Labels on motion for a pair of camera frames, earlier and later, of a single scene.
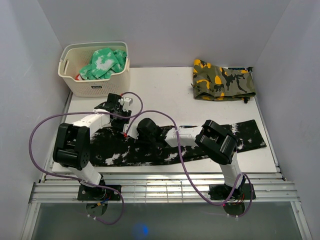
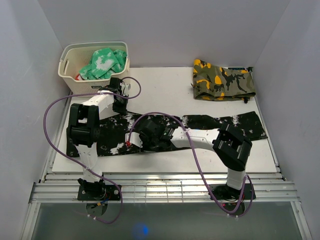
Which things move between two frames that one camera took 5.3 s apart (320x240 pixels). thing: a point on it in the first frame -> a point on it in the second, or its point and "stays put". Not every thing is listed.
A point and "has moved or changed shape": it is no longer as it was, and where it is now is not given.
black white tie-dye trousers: x=116 y=147 has moved or changed shape
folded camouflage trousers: x=221 y=83 stays put
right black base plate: x=223 y=192 stays put
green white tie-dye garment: x=104 y=62 stays put
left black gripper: x=120 y=125 -> x=122 y=110
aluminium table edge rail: x=161 y=188 stays put
